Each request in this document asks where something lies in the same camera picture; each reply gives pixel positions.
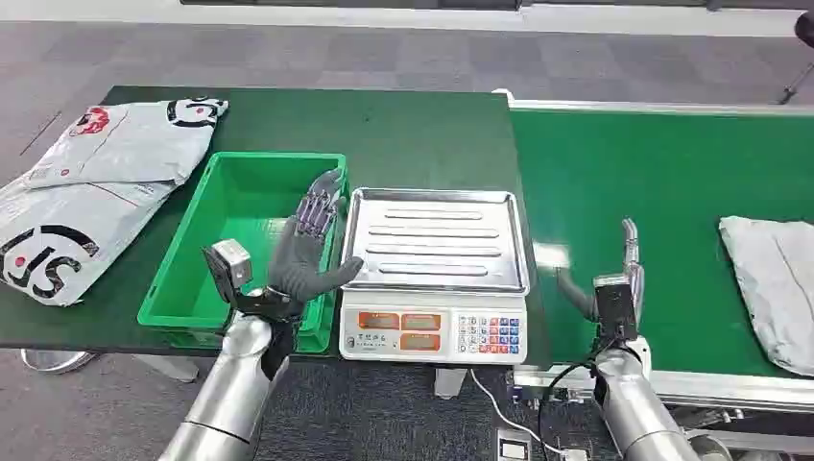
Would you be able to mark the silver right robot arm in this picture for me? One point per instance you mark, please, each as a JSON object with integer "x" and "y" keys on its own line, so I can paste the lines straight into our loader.
{"x": 636, "y": 413}

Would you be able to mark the black stand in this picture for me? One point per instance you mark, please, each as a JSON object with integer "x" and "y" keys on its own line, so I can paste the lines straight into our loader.
{"x": 800, "y": 57}

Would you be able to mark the white electronic weighing scale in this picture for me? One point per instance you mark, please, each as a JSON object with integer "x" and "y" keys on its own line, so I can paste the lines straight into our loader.
{"x": 432, "y": 331}

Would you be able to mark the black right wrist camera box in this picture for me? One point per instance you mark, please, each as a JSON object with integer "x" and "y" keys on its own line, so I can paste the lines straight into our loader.
{"x": 615, "y": 308}

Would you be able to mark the green plastic crate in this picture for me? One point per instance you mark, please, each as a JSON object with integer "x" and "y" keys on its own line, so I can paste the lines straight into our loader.
{"x": 235, "y": 210}

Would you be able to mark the plain grey parcel bag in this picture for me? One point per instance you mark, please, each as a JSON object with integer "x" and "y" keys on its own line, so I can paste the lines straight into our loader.
{"x": 773, "y": 286}

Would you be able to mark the white power socket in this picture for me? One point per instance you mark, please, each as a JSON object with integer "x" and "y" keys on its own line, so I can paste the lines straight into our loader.
{"x": 511, "y": 445}

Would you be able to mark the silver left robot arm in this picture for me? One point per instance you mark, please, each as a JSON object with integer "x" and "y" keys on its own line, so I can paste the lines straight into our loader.
{"x": 229, "y": 394}

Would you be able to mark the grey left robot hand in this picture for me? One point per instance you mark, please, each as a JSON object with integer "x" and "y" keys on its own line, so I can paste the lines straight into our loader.
{"x": 299, "y": 261}

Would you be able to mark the grey parcel with red logo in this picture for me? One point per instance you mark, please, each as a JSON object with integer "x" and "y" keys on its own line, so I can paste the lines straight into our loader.
{"x": 127, "y": 143}

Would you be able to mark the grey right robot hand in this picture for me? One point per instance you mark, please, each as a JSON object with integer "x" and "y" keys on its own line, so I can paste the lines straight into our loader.
{"x": 631, "y": 254}

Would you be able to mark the steel scale pan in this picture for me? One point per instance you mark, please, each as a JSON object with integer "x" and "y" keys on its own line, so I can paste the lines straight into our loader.
{"x": 435, "y": 242}

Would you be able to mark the green conveyor belt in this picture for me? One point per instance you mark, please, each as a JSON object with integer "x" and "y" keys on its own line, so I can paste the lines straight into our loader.
{"x": 668, "y": 191}

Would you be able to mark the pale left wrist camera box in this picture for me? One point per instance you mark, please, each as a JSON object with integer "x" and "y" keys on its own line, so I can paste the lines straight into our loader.
{"x": 230, "y": 261}

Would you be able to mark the large grey parcel black print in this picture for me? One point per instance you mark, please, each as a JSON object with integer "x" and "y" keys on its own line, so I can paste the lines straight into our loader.
{"x": 63, "y": 235}

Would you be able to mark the round metal base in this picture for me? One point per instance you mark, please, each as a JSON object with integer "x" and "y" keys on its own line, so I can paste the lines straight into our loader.
{"x": 57, "y": 360}

